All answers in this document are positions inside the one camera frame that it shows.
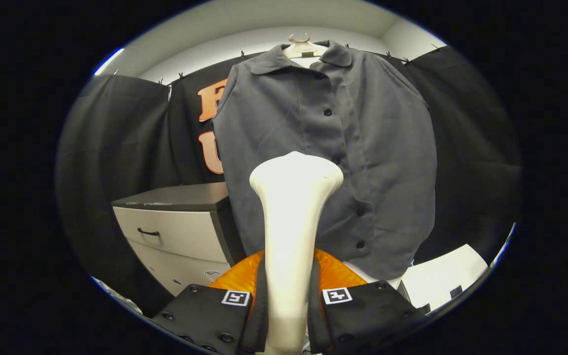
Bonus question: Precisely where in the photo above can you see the white table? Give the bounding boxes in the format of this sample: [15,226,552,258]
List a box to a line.
[397,244,489,314]

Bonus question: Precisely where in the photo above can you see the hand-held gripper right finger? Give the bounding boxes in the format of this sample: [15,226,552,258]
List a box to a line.
[308,248,430,355]

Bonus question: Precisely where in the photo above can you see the grey button-up shirt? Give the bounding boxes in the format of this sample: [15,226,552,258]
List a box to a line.
[212,39,437,281]

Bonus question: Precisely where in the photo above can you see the grey drawer cabinet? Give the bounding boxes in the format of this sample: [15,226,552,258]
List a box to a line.
[111,181,248,296]

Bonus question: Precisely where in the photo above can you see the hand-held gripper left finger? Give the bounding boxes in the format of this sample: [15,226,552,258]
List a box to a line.
[150,249,269,355]

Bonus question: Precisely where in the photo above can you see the narrow ceiling light strip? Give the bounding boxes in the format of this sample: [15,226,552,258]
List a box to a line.
[94,47,125,76]

